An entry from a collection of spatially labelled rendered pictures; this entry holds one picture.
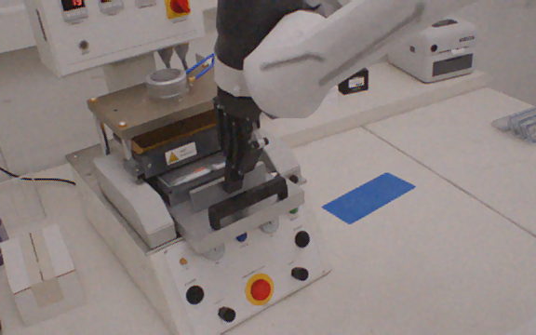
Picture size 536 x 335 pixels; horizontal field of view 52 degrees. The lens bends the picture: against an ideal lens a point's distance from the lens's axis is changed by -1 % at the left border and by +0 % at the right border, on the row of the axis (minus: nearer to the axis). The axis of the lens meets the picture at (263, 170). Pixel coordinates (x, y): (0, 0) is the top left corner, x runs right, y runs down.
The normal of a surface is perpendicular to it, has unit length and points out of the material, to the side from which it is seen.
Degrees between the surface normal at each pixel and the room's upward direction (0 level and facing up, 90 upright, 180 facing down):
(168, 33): 90
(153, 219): 40
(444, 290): 0
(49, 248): 1
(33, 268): 1
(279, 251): 65
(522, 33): 90
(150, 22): 90
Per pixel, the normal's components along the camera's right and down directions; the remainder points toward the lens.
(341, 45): -0.24, 0.62
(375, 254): -0.08, -0.86
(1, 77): 0.44, 0.43
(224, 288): 0.48, -0.02
